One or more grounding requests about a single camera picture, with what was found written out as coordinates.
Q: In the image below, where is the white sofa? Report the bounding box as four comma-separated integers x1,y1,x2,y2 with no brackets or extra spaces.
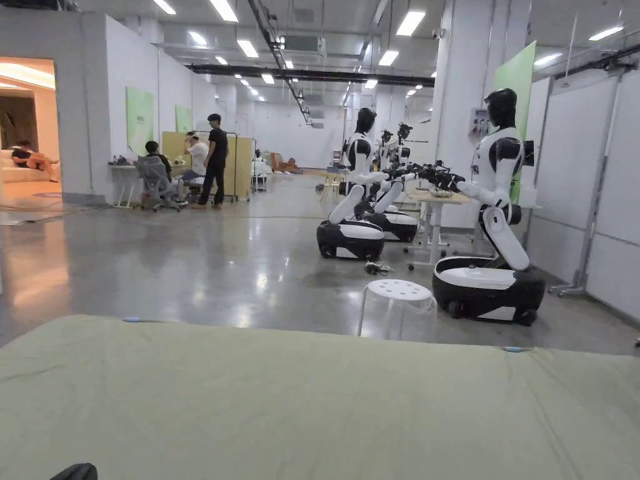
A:
0,149,64,185

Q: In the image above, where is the bed with pale green sheet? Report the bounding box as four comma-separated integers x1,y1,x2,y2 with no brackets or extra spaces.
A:
0,314,640,480

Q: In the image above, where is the white and black humanoid robot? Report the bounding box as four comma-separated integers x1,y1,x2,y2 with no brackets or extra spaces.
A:
316,107,387,261
369,122,420,244
419,88,547,328

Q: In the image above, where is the small pale wooden table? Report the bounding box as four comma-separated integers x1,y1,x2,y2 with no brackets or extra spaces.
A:
319,169,352,204

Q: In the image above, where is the white wall power box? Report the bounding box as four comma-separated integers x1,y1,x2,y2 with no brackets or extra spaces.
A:
468,107,494,138

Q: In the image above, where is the white desk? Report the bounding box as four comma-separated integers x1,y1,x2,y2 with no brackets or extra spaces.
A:
109,162,147,209

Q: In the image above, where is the white round plastic stool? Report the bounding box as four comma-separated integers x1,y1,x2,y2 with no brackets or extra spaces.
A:
357,279,439,342

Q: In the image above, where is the wooden table with white legs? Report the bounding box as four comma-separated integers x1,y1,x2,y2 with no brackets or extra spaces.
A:
407,189,474,274

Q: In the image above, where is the grey office chair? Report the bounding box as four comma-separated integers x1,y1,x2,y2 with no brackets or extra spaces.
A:
134,154,184,213

